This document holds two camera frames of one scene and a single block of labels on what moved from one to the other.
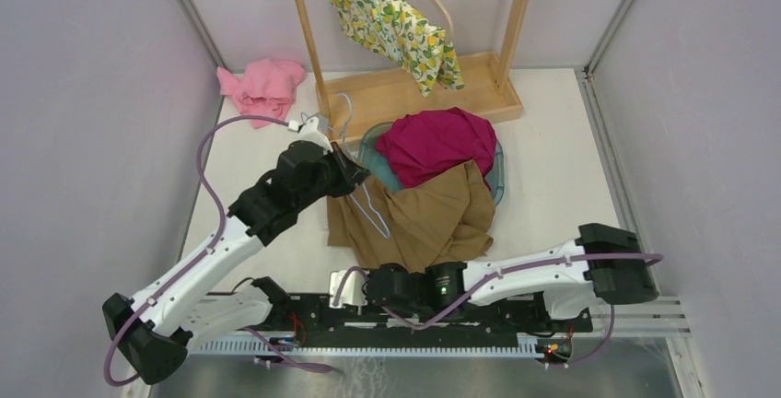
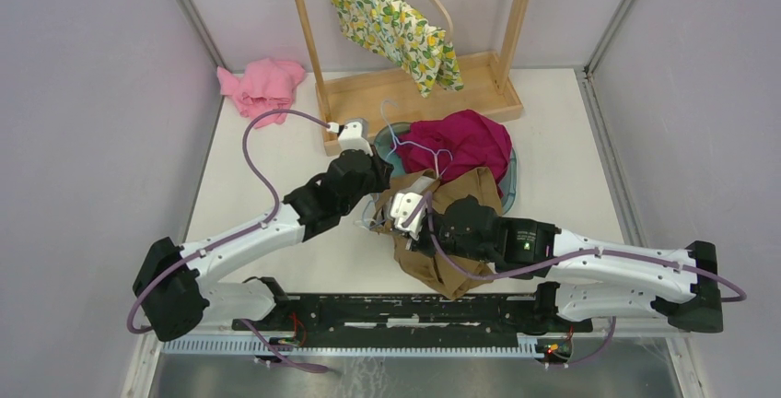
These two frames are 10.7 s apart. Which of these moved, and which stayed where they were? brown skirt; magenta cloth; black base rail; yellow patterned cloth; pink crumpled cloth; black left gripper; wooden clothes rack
Moved: black left gripper; brown skirt; magenta cloth
Stayed: yellow patterned cloth; black base rail; pink crumpled cloth; wooden clothes rack
